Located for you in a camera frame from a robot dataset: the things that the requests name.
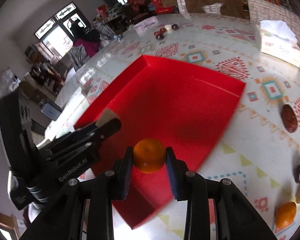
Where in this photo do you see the orange mandarin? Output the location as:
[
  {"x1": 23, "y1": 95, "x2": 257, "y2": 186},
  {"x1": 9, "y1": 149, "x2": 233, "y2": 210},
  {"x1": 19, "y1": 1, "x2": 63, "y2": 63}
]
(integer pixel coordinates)
[
  {"x1": 275, "y1": 202, "x2": 297, "y2": 229},
  {"x1": 133, "y1": 139, "x2": 166, "y2": 174}
]

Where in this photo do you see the large dark red date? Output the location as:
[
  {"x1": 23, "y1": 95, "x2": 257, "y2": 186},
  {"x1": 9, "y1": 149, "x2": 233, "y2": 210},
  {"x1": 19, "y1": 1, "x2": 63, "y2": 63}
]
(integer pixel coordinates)
[{"x1": 280, "y1": 104, "x2": 298, "y2": 133}]

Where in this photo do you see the red shallow box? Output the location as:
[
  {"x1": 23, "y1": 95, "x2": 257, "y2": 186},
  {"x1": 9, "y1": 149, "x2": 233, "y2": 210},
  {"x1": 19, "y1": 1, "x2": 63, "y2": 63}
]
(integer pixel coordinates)
[{"x1": 73, "y1": 54, "x2": 246, "y2": 230}]

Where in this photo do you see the white tissue pack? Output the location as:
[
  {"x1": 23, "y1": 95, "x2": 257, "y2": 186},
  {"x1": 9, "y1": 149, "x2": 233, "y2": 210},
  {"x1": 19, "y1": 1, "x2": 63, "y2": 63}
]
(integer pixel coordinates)
[{"x1": 256, "y1": 20, "x2": 300, "y2": 67}]

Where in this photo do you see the white patterned chair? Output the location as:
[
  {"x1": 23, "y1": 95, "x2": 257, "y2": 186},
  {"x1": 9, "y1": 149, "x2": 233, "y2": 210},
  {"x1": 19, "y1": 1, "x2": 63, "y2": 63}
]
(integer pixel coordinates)
[{"x1": 247, "y1": 0, "x2": 300, "y2": 44}]

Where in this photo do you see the brown chair with cloth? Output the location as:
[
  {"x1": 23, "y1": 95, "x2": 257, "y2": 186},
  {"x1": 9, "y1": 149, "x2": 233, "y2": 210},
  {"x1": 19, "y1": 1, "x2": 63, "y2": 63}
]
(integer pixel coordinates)
[{"x1": 177, "y1": 0, "x2": 249, "y2": 20}]

